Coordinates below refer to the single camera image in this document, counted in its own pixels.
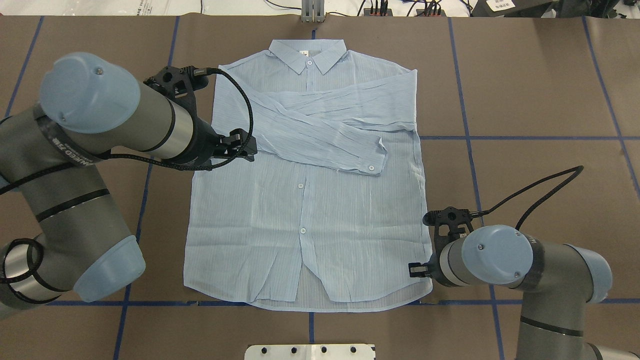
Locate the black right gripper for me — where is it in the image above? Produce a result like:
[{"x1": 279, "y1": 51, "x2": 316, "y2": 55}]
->
[{"x1": 407, "y1": 252, "x2": 446, "y2": 283}]

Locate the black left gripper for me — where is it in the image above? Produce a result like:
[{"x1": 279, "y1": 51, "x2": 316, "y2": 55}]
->
[{"x1": 185, "y1": 120, "x2": 258, "y2": 167}]

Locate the light blue button-up shirt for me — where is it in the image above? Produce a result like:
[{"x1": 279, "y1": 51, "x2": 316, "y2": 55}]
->
[{"x1": 183, "y1": 39, "x2": 434, "y2": 313}]

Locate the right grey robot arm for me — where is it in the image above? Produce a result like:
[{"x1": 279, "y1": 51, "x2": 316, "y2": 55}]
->
[{"x1": 407, "y1": 225, "x2": 639, "y2": 360}]

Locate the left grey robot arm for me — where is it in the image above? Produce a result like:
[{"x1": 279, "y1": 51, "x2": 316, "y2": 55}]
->
[{"x1": 1, "y1": 52, "x2": 257, "y2": 319}]

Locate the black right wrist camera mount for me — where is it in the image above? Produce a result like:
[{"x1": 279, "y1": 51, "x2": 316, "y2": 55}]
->
[{"x1": 422, "y1": 206, "x2": 483, "y2": 253}]

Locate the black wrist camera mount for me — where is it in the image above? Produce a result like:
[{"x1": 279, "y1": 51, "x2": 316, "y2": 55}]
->
[
  {"x1": 142, "y1": 65, "x2": 213, "y2": 109},
  {"x1": 422, "y1": 206, "x2": 483, "y2": 253}
]

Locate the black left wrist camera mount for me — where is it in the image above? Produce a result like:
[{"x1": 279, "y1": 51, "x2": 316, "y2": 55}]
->
[{"x1": 142, "y1": 65, "x2": 213, "y2": 109}]

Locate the black braided left cable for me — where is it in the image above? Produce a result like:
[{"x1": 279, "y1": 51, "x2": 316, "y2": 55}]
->
[{"x1": 0, "y1": 66, "x2": 255, "y2": 285}]

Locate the black braided cable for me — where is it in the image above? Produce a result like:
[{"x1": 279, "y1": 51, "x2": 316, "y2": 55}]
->
[
  {"x1": 470, "y1": 165, "x2": 585, "y2": 232},
  {"x1": 0, "y1": 66, "x2": 255, "y2": 285}
]

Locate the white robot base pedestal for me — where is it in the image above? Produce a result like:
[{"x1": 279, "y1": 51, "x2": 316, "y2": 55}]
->
[{"x1": 244, "y1": 343, "x2": 377, "y2": 360}]

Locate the grey aluminium frame post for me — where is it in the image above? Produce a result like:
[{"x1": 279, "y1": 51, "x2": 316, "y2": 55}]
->
[{"x1": 301, "y1": 0, "x2": 326, "y2": 23}]

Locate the black braided right cable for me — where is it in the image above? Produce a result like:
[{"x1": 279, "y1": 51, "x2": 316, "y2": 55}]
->
[{"x1": 470, "y1": 165, "x2": 585, "y2": 232}]

